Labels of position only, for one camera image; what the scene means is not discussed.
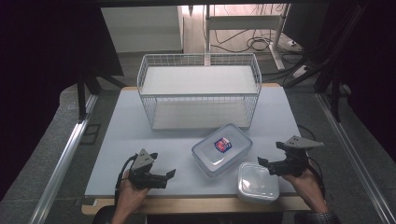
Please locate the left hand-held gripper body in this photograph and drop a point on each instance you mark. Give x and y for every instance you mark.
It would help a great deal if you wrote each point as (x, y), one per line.
(144, 177)

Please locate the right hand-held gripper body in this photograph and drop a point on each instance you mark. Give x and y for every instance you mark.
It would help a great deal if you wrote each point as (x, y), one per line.
(294, 161)

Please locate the white square food container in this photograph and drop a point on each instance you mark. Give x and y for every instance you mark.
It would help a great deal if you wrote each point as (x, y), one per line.
(257, 183)

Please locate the clear rectangular food container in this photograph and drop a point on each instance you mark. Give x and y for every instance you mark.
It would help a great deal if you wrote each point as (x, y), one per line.
(218, 157)

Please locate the person's left hand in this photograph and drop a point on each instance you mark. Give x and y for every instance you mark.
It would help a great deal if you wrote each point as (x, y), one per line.
(129, 199)

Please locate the person's right hand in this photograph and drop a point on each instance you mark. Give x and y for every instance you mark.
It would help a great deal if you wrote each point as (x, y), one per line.
(308, 189)

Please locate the wooden table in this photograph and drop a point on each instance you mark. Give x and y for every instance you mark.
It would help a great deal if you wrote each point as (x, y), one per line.
(193, 205)

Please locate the black metal stand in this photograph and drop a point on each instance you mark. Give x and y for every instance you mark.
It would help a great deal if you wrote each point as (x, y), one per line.
(82, 99)
(335, 99)

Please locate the white power strip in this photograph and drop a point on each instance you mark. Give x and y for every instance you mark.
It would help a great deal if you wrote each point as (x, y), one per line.
(300, 71)

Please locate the black curtain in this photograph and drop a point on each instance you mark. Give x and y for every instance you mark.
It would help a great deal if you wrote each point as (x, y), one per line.
(37, 62)
(373, 62)

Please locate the white cabinet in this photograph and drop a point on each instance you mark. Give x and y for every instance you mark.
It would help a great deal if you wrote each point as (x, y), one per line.
(143, 28)

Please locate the aluminium rail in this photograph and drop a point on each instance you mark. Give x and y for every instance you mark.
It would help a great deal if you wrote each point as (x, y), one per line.
(351, 161)
(62, 168)

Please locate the white desk frame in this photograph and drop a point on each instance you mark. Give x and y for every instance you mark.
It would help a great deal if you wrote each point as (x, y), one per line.
(243, 22)

